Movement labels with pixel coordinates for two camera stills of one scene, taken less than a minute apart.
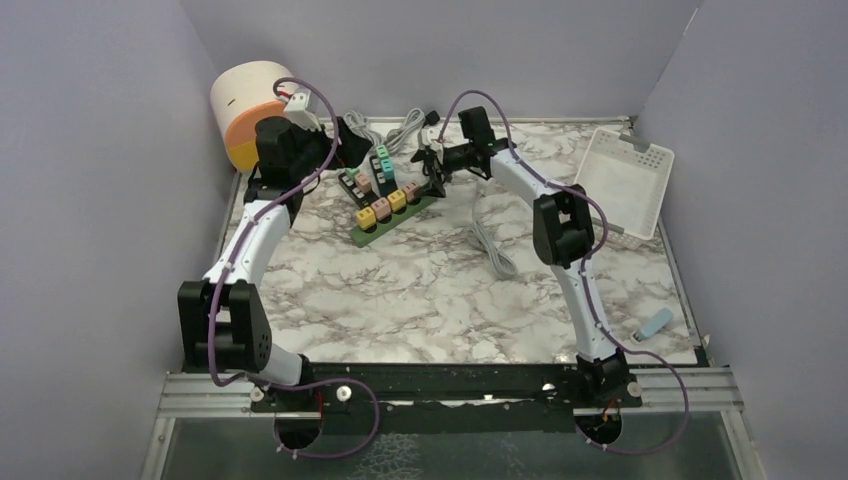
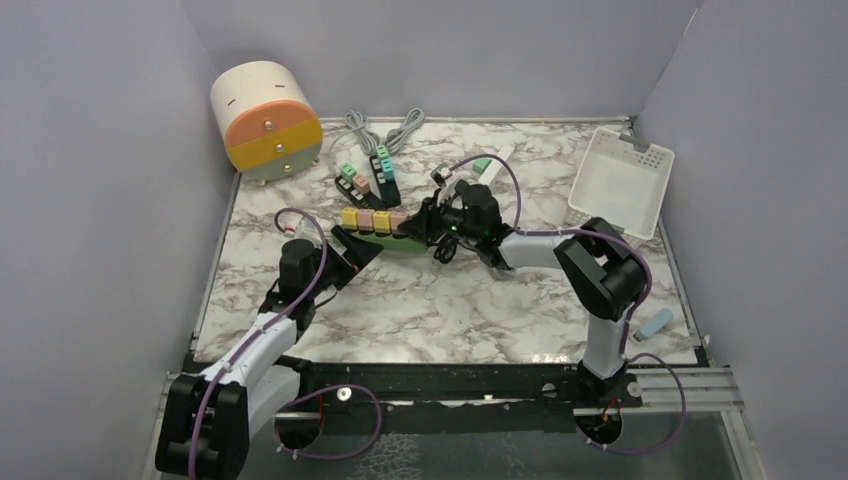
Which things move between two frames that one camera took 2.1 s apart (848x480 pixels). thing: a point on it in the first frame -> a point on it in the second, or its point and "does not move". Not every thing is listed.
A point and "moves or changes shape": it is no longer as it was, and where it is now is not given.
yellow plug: x=397 y=199 -> x=382 y=221
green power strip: x=362 y=238 moves or changes shape
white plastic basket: x=628 y=178 does not move
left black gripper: x=346 y=151 -> x=358 y=253
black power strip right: x=384 y=184 does not move
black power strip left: x=360 y=199 does not move
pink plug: x=410 y=190 -> x=397 y=217
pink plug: x=382 y=208 -> x=365 y=219
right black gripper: x=434 y=185 -> x=424 y=224
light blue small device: x=653 y=325 does not move
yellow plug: x=366 y=217 -> x=349 y=218
